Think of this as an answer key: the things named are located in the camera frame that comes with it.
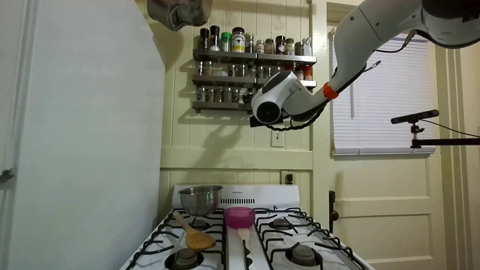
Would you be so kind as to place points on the large yellow label jar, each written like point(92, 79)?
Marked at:
point(238, 40)

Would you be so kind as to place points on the black and white grinder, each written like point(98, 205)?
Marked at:
point(214, 37)

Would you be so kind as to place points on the cream panel door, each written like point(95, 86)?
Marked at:
point(390, 210)

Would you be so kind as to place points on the stove burner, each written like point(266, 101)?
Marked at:
point(281, 223)
point(184, 258)
point(199, 225)
point(303, 255)

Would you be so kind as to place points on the light switch plate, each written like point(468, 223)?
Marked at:
point(277, 138)

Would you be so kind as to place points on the pink plastic bowl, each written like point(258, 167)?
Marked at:
point(240, 218)

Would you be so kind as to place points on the round door knob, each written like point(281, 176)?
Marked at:
point(7, 174)

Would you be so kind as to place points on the wooden spoon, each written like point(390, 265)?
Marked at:
point(198, 240)

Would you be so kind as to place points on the white window blinds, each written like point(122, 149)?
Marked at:
point(390, 105)

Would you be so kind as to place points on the wall socket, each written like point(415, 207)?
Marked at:
point(288, 177)

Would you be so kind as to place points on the dark lid spice bottle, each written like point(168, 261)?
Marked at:
point(280, 45)

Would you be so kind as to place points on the metal spice rack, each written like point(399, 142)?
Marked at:
point(225, 56)

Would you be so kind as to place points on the white gas stove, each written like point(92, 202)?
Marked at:
point(270, 195)

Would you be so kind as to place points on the camera on mount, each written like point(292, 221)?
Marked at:
point(414, 117)

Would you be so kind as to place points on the steel mixing bowl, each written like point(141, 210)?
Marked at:
point(200, 200)

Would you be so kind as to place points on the fallen white spice bottle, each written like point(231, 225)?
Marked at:
point(221, 73)

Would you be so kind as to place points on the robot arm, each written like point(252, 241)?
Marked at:
point(360, 41)

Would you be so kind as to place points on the clear spice bottle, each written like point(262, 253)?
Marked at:
point(249, 43)
point(289, 47)
point(236, 96)
point(269, 46)
point(260, 47)
point(201, 95)
point(210, 95)
point(227, 95)
point(260, 72)
point(242, 71)
point(208, 69)
point(232, 71)
point(200, 69)
point(268, 71)
point(218, 95)

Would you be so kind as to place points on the grey bag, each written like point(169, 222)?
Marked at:
point(178, 13)

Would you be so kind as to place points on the white refrigerator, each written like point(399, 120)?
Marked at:
point(86, 142)

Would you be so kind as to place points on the white spatula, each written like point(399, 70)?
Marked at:
point(245, 238)

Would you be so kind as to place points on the green lid spice bottle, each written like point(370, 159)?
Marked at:
point(225, 41)

